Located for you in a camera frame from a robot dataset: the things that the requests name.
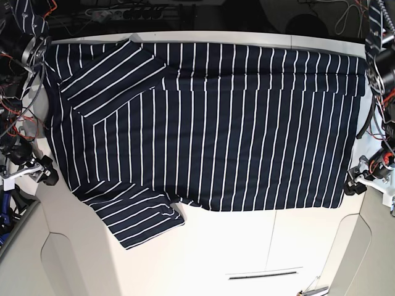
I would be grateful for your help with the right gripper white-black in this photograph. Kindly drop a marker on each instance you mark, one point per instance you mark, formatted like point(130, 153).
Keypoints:
point(38, 169)

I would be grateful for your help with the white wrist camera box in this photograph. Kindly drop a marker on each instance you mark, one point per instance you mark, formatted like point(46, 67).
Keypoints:
point(388, 201)
point(8, 184)

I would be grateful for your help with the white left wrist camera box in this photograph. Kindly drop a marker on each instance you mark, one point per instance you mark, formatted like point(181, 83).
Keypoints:
point(388, 201)

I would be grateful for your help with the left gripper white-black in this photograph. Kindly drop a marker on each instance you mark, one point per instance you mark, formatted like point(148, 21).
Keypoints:
point(376, 172)

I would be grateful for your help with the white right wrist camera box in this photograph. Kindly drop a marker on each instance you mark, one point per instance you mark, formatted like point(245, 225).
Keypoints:
point(8, 184)

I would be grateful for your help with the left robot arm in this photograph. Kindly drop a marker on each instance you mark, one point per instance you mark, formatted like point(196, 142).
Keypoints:
point(379, 51)

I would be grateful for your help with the metal tool at bottom edge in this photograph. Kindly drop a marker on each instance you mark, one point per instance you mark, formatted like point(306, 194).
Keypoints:
point(314, 292)

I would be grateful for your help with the navy white-striped T-shirt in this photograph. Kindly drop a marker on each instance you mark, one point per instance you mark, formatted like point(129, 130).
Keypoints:
point(137, 127)

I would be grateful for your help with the white power strip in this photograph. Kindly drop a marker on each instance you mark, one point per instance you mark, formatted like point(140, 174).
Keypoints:
point(102, 15)

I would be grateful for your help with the black round stool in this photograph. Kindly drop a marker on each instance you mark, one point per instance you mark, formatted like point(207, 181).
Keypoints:
point(307, 25)

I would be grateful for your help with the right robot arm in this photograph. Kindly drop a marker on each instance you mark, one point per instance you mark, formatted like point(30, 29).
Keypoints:
point(24, 42)

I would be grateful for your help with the beige panel right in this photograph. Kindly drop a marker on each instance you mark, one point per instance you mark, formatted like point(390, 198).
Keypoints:
point(362, 262)

